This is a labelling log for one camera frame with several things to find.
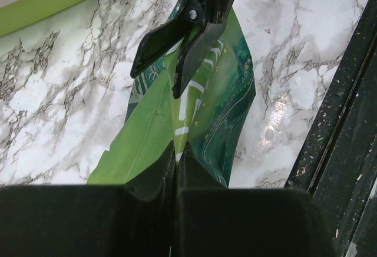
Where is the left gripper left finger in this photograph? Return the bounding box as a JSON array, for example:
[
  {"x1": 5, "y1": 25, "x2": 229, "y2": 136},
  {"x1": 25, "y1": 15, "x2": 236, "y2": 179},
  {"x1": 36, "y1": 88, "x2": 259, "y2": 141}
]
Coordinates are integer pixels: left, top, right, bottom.
[{"x1": 1, "y1": 144, "x2": 176, "y2": 256}]

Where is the black binder clip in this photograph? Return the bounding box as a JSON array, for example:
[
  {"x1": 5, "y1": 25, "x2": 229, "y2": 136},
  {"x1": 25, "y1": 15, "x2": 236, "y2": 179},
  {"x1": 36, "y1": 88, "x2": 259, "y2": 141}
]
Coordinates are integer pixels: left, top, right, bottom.
[{"x1": 130, "y1": 0, "x2": 234, "y2": 98}]

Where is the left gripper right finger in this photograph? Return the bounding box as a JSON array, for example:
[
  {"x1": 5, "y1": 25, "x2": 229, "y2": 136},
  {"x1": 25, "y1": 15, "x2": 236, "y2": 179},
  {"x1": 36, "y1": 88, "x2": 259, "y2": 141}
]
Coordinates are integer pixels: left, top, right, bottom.
[{"x1": 172, "y1": 144, "x2": 335, "y2": 256}]

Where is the green litter bag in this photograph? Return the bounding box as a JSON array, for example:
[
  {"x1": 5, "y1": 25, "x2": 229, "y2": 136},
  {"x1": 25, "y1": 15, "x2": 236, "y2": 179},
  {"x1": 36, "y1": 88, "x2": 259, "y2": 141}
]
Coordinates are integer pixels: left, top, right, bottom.
[{"x1": 87, "y1": 11, "x2": 256, "y2": 186}]

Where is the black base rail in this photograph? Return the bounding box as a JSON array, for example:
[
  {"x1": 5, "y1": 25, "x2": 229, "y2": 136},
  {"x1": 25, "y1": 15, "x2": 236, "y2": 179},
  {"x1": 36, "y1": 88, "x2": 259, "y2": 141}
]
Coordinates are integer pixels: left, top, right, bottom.
[{"x1": 285, "y1": 0, "x2": 376, "y2": 256}]

